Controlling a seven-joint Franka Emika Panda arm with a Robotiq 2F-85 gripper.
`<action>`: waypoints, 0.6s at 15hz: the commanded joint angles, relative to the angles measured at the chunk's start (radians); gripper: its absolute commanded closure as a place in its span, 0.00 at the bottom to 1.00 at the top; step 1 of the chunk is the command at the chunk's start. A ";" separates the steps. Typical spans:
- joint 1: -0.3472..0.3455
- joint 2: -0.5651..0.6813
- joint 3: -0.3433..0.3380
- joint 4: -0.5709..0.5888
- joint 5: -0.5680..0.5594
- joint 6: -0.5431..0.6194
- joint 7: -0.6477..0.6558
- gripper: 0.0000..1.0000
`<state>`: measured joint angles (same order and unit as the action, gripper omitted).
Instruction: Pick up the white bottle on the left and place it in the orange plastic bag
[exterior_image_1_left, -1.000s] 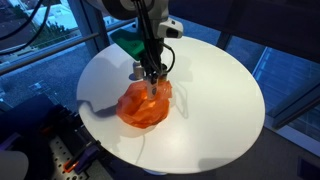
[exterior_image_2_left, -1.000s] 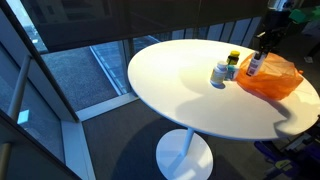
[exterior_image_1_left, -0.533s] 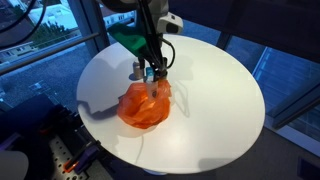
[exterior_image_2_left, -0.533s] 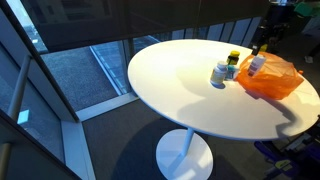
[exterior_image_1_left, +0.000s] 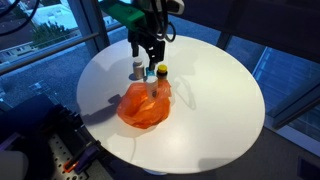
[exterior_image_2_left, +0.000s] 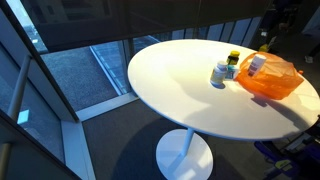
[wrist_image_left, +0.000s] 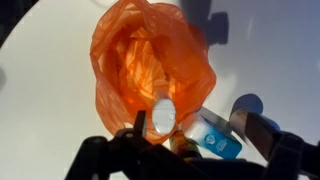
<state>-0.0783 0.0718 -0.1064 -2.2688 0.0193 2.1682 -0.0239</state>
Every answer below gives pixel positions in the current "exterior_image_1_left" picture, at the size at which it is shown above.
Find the black hanging cable loop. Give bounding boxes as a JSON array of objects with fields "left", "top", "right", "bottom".
[{"left": 0, "top": 0, "right": 42, "bottom": 37}]

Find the dark bottle yellow cap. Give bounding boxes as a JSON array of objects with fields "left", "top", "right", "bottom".
[{"left": 156, "top": 64, "right": 169, "bottom": 88}]

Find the tall white plastic bottle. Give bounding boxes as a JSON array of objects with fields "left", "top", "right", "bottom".
[{"left": 146, "top": 76, "right": 159, "bottom": 100}]

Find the white table pedestal base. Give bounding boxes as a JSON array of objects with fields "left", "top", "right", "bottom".
[{"left": 143, "top": 168, "right": 168, "bottom": 176}]

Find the grey metal handrail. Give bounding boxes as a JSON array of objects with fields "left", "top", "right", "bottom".
[{"left": 0, "top": 31, "right": 101, "bottom": 76}]

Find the purple bar clamp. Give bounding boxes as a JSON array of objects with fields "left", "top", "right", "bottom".
[{"left": 63, "top": 141, "right": 103, "bottom": 175}]

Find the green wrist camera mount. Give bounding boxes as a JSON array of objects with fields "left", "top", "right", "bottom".
[{"left": 99, "top": 0, "right": 148, "bottom": 32}]

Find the grey perforated mounting board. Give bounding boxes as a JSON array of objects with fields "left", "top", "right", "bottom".
[{"left": 48, "top": 133, "right": 89, "bottom": 180}]

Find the white rounded object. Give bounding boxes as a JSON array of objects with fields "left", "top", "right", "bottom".
[{"left": 0, "top": 149, "right": 30, "bottom": 180}]

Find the white bottle beige label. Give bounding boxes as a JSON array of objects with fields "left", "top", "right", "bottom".
[{"left": 132, "top": 56, "right": 145, "bottom": 81}]

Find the orange plastic bag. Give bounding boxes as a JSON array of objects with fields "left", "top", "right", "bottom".
[{"left": 116, "top": 80, "right": 172, "bottom": 130}]

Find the small teal box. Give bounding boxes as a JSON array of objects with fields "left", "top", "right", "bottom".
[{"left": 144, "top": 66, "right": 157, "bottom": 80}]

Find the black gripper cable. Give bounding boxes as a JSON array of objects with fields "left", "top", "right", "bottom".
[{"left": 151, "top": 0, "right": 177, "bottom": 44}]

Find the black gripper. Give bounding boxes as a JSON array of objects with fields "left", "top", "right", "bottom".
[{"left": 127, "top": 26, "right": 167, "bottom": 72}]

